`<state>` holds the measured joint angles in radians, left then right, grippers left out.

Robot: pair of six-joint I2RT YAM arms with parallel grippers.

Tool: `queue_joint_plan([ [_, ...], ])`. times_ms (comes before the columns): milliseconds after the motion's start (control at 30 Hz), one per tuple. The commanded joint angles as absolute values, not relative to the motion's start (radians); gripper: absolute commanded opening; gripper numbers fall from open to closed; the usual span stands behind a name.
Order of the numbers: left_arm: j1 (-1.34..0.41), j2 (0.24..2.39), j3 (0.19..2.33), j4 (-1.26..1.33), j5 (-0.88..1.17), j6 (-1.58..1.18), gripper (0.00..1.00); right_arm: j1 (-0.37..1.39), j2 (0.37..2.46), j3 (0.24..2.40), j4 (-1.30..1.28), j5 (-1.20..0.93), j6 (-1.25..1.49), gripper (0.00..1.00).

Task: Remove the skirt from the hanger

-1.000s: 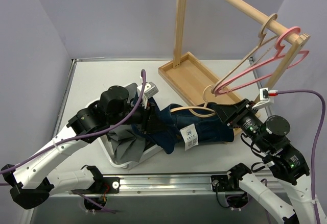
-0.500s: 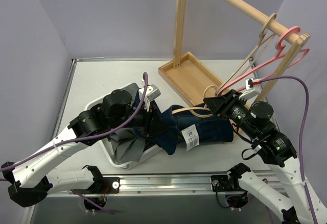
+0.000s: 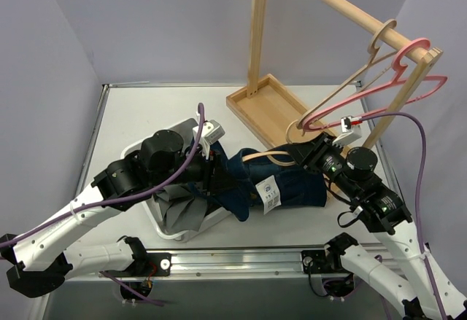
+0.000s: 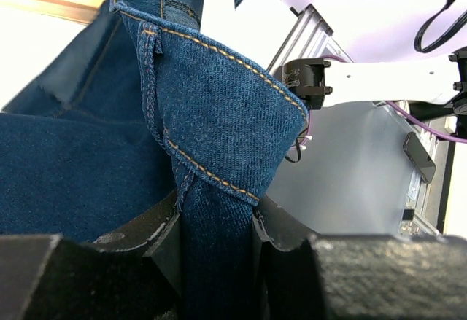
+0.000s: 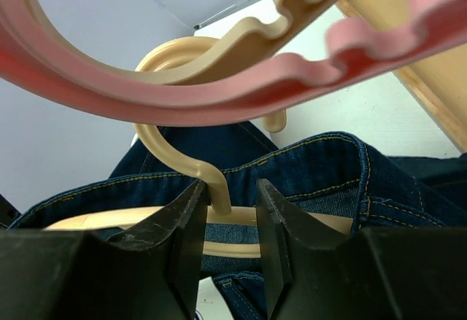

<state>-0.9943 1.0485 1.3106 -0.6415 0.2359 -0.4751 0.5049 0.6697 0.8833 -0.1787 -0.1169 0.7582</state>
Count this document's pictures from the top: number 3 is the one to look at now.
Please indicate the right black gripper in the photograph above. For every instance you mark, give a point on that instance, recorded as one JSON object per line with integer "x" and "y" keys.
{"x": 315, "y": 153}

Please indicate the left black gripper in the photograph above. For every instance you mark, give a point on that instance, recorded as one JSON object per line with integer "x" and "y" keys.
{"x": 211, "y": 173}

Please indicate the beige hanger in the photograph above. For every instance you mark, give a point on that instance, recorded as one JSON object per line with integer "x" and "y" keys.
{"x": 271, "y": 154}
{"x": 373, "y": 59}

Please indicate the dark blue denim skirt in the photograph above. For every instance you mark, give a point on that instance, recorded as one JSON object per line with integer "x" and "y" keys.
{"x": 259, "y": 182}

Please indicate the grey pleated skirt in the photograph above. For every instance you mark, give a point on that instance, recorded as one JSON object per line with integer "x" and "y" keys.
{"x": 181, "y": 210}

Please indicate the beige hanger front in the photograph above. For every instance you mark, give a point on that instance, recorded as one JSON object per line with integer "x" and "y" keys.
{"x": 373, "y": 59}

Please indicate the pink plastic hanger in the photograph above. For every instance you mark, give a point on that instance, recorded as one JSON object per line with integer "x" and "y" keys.
{"x": 307, "y": 121}

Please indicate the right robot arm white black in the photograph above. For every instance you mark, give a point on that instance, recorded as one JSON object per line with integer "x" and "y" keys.
{"x": 422, "y": 291}

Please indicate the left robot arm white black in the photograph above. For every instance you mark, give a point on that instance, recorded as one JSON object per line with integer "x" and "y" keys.
{"x": 119, "y": 187}

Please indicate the wooden clothes rack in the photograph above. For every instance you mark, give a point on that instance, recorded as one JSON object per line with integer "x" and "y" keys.
{"x": 302, "y": 42}

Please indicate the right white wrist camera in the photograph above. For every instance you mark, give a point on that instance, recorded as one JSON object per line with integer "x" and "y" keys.
{"x": 350, "y": 131}

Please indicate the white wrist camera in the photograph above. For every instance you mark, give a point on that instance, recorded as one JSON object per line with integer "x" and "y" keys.
{"x": 350, "y": 131}
{"x": 211, "y": 132}

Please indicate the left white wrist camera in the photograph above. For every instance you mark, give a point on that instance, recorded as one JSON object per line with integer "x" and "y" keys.
{"x": 211, "y": 132}

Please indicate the aluminium mounting rail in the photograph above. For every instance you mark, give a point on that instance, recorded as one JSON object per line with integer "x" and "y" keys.
{"x": 216, "y": 263}

